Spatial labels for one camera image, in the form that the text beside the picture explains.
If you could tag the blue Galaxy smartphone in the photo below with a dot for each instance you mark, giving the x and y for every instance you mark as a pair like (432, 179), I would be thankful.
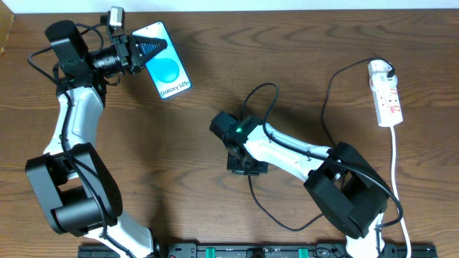
(166, 70)

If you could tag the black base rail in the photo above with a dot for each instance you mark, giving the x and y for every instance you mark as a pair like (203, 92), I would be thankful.
(189, 250)

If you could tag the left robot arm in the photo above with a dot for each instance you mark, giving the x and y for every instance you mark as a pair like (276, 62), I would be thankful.
(73, 186)

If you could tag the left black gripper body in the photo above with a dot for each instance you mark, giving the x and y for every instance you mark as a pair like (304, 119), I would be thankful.
(125, 54)

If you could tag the white charger plug adapter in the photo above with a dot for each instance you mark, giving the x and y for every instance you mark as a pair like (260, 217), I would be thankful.
(379, 80)

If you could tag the white power strip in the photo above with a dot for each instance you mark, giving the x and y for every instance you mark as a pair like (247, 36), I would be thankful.
(386, 102)

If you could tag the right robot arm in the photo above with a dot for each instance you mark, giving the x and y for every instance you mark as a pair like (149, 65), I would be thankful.
(347, 190)

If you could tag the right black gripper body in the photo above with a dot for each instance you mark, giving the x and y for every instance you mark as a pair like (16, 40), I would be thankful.
(246, 167)

